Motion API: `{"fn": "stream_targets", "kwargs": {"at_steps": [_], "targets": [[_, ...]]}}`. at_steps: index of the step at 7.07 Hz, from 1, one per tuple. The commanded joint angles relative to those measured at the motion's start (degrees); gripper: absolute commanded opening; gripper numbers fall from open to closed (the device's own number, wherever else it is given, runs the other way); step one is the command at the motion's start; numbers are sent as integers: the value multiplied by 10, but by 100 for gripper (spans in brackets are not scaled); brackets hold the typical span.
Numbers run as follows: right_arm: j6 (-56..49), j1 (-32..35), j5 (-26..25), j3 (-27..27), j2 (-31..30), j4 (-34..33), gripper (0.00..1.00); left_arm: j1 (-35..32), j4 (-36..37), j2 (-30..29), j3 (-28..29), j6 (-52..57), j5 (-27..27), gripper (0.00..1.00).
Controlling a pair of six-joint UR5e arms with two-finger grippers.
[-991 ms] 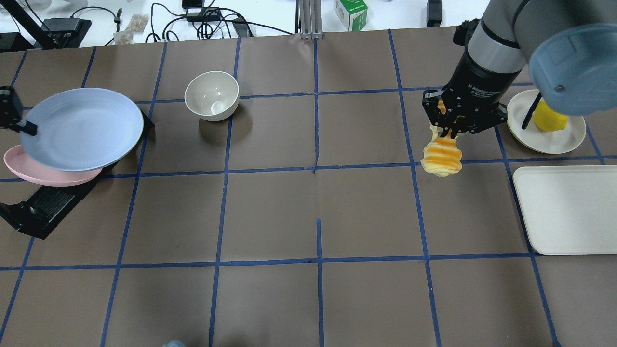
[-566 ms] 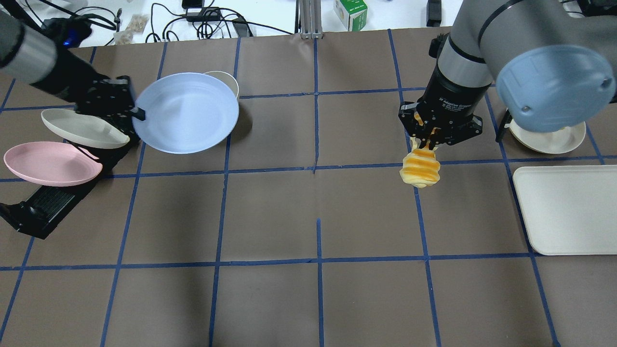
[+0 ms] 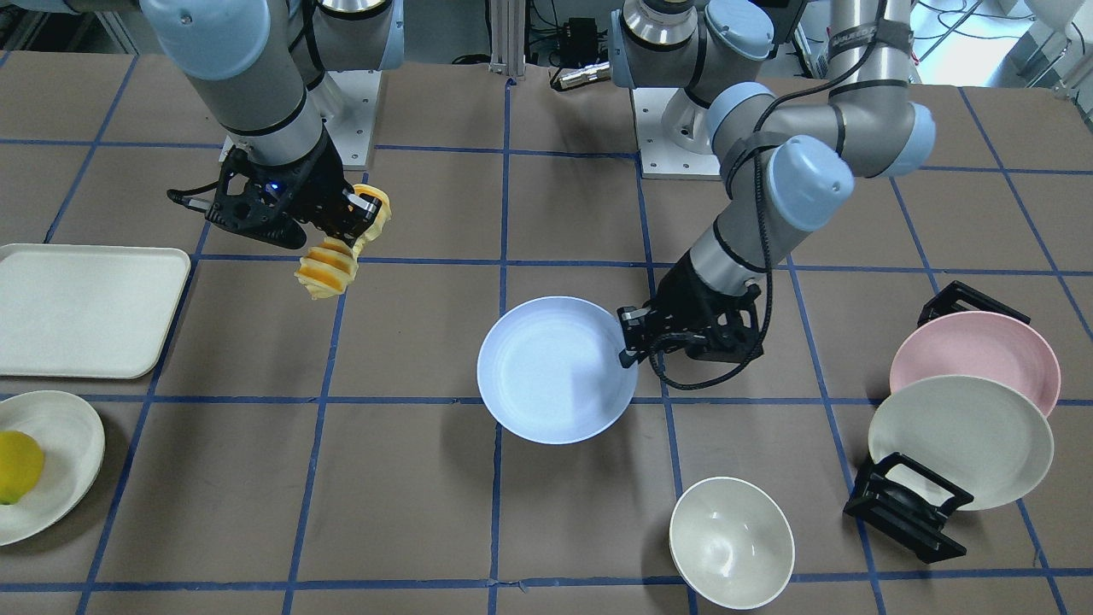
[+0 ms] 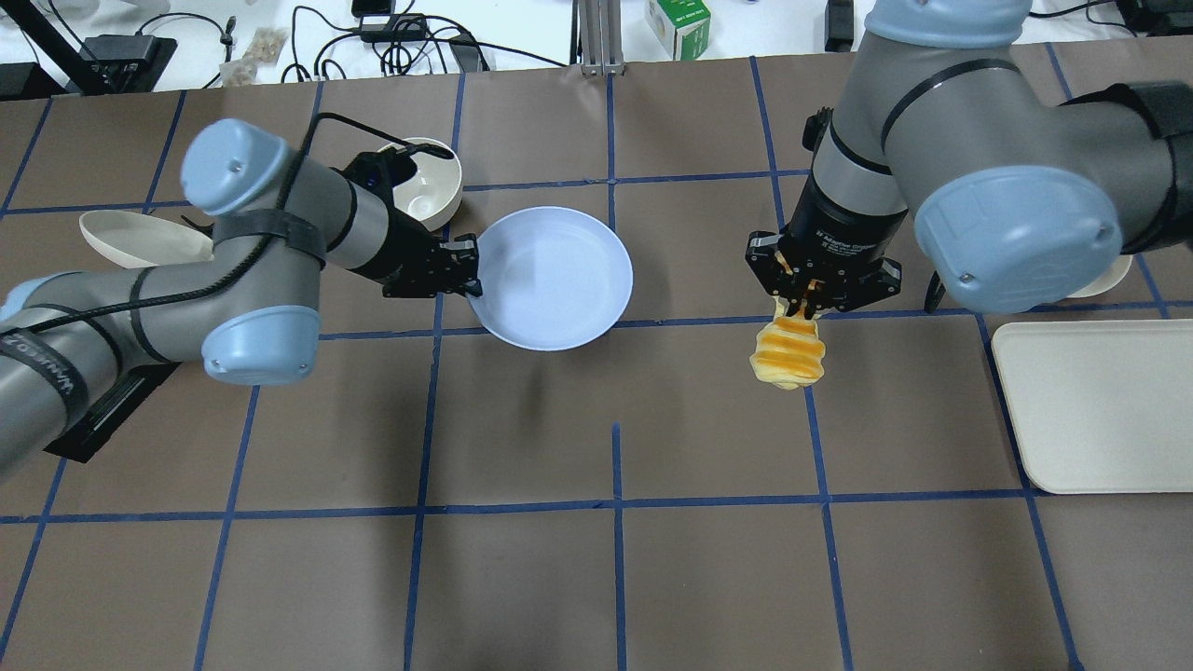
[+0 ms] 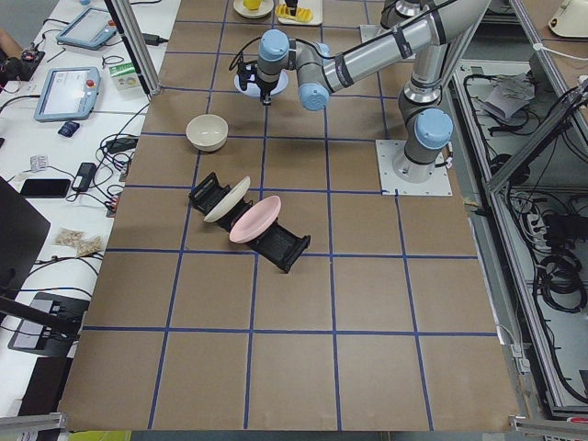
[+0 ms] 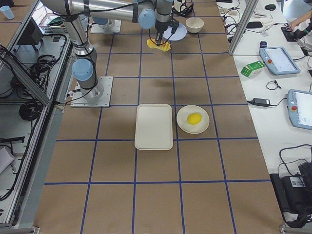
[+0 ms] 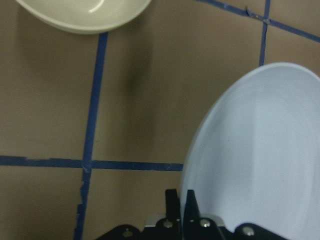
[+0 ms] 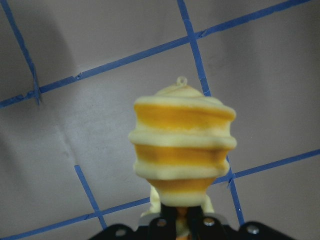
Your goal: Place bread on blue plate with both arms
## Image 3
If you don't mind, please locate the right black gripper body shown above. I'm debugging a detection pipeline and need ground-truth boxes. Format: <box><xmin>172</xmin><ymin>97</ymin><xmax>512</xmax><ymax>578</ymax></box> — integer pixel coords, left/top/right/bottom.
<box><xmin>167</xmin><ymin>137</ymin><xmax>385</xmax><ymax>249</ymax></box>

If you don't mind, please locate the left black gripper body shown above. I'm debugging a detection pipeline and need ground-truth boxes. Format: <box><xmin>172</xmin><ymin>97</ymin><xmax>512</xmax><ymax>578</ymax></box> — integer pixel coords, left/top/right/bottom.
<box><xmin>618</xmin><ymin>256</ymin><xmax>763</xmax><ymax>365</ymax></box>

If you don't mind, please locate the blue plate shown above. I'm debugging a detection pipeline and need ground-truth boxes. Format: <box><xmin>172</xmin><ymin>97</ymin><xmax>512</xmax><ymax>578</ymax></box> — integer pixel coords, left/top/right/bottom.
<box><xmin>475</xmin><ymin>296</ymin><xmax>639</xmax><ymax>445</ymax></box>

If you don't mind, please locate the yellow sliced bread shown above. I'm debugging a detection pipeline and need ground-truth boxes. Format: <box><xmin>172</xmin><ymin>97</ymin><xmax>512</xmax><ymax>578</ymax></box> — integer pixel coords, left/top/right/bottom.
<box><xmin>294</xmin><ymin>184</ymin><xmax>393</xmax><ymax>300</ymax></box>

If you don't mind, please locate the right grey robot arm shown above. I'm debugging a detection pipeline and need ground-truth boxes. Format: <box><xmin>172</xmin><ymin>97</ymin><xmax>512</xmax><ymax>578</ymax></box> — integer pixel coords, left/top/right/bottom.
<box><xmin>139</xmin><ymin>1</ymin><xmax>406</xmax><ymax>255</ymax></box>

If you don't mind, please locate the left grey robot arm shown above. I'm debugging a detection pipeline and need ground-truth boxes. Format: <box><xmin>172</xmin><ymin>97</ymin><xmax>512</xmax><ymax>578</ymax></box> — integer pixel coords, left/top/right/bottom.
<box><xmin>609</xmin><ymin>1</ymin><xmax>936</xmax><ymax>367</ymax></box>

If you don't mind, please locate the pink plate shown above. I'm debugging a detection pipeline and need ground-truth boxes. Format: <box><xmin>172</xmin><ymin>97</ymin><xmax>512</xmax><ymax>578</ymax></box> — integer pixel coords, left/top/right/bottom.
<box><xmin>888</xmin><ymin>311</ymin><xmax>1061</xmax><ymax>417</ymax></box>

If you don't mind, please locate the cream plate in rack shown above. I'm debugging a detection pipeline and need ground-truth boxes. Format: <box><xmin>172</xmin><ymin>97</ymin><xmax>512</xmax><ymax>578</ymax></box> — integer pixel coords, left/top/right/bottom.
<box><xmin>868</xmin><ymin>375</ymin><xmax>1055</xmax><ymax>511</ymax></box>

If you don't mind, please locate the cream plate with lemon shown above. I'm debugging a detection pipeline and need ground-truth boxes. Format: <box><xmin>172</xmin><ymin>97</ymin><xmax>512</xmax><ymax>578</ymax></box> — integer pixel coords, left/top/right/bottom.
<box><xmin>1</xmin><ymin>390</ymin><xmax>105</xmax><ymax>546</ymax></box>

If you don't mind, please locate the cream bowl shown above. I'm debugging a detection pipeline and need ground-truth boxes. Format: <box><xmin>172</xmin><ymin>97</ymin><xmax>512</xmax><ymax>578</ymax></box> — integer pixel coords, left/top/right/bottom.
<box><xmin>668</xmin><ymin>477</ymin><xmax>796</xmax><ymax>610</ymax></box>

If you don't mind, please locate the cream rectangular tray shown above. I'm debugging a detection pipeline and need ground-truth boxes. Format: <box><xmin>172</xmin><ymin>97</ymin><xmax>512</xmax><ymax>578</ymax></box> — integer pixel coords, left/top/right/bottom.
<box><xmin>1</xmin><ymin>243</ymin><xmax>190</xmax><ymax>380</ymax></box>

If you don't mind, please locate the black dish rack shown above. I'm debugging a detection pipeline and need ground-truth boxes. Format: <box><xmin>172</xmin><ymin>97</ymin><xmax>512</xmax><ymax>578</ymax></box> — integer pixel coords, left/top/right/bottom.
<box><xmin>843</xmin><ymin>280</ymin><xmax>1032</xmax><ymax>565</ymax></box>

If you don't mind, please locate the yellow lemon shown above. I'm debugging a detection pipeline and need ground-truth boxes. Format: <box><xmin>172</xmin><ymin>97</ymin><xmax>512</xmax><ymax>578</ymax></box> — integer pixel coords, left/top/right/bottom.
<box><xmin>1</xmin><ymin>430</ymin><xmax>44</xmax><ymax>506</ymax></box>

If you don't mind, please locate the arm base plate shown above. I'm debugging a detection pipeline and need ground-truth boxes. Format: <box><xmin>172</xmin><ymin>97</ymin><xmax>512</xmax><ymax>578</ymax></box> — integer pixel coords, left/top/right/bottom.
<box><xmin>219</xmin><ymin>68</ymin><xmax>381</xmax><ymax>172</ymax></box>
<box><xmin>631</xmin><ymin>87</ymin><xmax>721</xmax><ymax>180</ymax></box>

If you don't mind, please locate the aluminium frame post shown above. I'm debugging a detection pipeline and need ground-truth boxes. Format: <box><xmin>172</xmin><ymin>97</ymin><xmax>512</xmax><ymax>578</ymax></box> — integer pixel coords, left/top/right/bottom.
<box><xmin>487</xmin><ymin>0</ymin><xmax>528</xmax><ymax>82</ymax></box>

